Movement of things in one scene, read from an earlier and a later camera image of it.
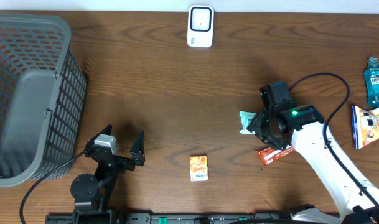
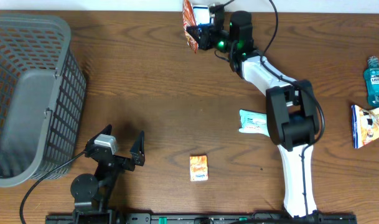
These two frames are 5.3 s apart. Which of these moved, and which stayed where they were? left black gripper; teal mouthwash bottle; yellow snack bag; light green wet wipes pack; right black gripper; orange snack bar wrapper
Moved: orange snack bar wrapper; right black gripper
Stayed: yellow snack bag; teal mouthwash bottle; light green wet wipes pack; left black gripper
